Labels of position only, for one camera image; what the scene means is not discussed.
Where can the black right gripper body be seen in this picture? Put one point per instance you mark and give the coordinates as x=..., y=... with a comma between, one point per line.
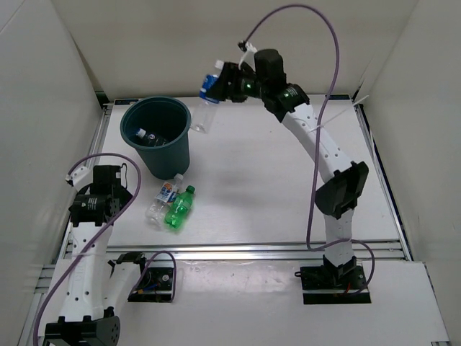
x=243, y=85

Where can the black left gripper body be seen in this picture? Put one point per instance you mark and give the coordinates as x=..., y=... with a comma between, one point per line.
x=123, y=192

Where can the clear unlabelled plastic bottle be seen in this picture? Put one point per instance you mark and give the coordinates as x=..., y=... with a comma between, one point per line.
x=150, y=139

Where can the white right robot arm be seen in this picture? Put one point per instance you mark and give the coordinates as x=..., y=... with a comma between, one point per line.
x=343, y=179

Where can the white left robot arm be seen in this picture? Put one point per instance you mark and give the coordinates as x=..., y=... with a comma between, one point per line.
x=96, y=286

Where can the dark green plastic bin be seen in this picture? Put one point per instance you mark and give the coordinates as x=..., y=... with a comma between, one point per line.
x=157, y=128

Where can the clear bottle orange blue label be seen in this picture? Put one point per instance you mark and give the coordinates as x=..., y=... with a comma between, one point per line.
x=163, y=200

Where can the green plastic soda bottle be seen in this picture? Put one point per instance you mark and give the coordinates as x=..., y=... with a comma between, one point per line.
x=180, y=209

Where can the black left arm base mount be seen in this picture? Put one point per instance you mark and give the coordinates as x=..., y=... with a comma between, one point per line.
x=155, y=284

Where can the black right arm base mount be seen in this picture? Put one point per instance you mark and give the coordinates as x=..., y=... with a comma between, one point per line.
x=320, y=287

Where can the aluminium table frame rail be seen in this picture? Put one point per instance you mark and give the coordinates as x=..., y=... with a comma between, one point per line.
x=238, y=253

